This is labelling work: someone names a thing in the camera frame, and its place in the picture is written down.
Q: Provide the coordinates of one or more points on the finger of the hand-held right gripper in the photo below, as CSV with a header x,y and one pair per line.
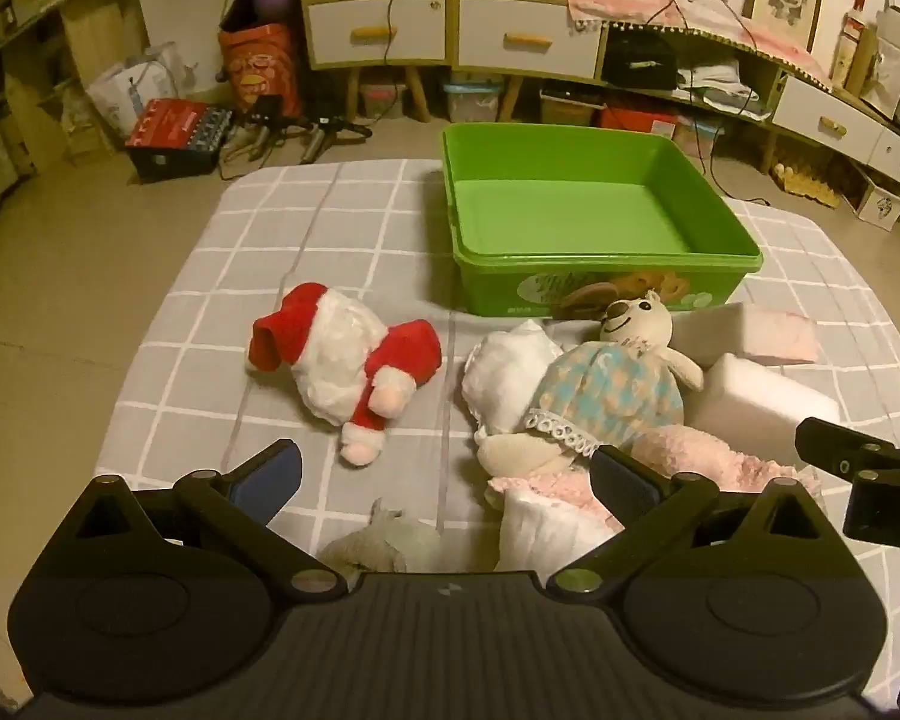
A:
x,y
844,454

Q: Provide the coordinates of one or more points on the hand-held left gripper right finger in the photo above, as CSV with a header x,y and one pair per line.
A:
x,y
621,486

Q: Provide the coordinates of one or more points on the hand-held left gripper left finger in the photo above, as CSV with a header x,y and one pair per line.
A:
x,y
270,476

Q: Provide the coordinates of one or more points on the pink fluffy plush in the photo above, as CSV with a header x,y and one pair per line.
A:
x,y
690,454

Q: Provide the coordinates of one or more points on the white cloth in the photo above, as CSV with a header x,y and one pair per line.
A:
x,y
506,375
547,532

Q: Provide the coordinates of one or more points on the cream teddy bear blue dress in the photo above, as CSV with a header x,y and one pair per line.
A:
x,y
607,397

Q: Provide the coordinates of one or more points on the red white santa plush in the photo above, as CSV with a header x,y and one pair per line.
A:
x,y
337,360

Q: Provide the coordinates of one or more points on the grey towel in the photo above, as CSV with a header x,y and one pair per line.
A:
x,y
397,540

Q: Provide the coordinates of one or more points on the pink white foam block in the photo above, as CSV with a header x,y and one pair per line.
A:
x,y
765,334

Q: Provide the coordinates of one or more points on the green plastic storage bin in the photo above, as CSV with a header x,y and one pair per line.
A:
x,y
570,217

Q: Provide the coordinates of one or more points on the white box with drawing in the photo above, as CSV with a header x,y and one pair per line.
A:
x,y
879,206

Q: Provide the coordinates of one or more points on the yellow egg tray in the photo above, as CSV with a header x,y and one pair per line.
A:
x,y
804,186

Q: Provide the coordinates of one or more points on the red striped crate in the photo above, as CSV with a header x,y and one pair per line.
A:
x,y
176,135

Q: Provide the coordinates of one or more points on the red cardboard box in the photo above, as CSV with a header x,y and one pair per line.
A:
x,y
637,122

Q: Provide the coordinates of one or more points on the yellow printed tall box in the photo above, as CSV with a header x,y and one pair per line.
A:
x,y
847,45

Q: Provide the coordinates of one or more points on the long wooden low cabinet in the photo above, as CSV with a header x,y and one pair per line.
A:
x,y
765,67

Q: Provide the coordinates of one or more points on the stack of white papers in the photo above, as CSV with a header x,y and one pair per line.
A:
x,y
720,82

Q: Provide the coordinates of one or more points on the brown box black lid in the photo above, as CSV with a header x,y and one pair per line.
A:
x,y
570,108

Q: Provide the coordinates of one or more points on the small clear storage box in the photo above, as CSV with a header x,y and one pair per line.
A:
x,y
381,100

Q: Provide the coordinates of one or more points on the white shopping bag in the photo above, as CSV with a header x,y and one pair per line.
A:
x,y
131,94

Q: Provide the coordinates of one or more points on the orange red printed bag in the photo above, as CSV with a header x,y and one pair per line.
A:
x,y
259,67

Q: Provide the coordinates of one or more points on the clear blue-lid storage box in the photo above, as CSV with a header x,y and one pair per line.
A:
x,y
472,99

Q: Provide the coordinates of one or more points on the black bag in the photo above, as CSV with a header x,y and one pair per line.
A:
x,y
639,60

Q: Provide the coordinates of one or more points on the wooden bookshelf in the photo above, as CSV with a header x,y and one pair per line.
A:
x,y
52,37

